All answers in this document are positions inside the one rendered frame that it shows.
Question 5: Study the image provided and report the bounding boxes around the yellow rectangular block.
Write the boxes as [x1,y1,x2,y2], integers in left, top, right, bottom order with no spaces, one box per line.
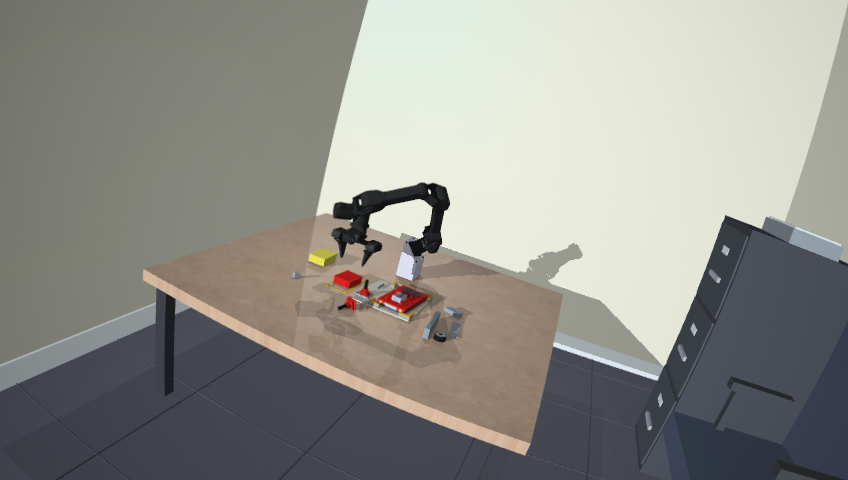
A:
[309,249,337,266]

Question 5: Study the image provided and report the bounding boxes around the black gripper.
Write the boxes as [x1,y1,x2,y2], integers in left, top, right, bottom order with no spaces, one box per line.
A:
[332,220,382,267]

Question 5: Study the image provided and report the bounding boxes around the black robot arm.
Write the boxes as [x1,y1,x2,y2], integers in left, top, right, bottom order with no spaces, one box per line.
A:
[333,182,450,257]

